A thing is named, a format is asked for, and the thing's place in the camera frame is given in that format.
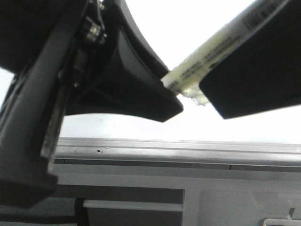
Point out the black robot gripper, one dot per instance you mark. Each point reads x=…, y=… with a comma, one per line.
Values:
x=37, y=42

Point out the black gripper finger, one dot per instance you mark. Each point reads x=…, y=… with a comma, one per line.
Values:
x=264, y=73
x=123, y=74

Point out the white whiteboard marker with tape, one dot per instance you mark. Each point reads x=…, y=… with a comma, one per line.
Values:
x=185, y=78

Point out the white glossy whiteboard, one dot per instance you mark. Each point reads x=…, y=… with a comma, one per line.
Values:
x=174, y=31

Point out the grey aluminium whiteboard frame rail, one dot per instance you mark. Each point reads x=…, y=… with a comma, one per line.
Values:
x=256, y=156

